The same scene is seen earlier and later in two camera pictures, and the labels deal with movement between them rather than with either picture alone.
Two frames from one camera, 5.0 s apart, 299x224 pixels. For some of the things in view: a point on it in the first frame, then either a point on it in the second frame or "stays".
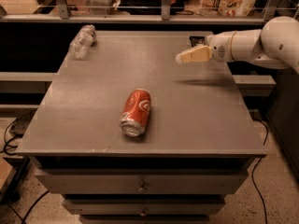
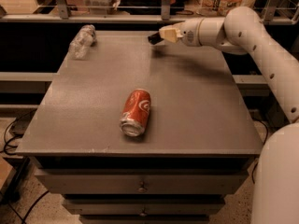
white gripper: [219, 49] to [189, 34]
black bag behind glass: [147, 1] stays
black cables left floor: [9, 140] stays
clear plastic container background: [101, 0] stays
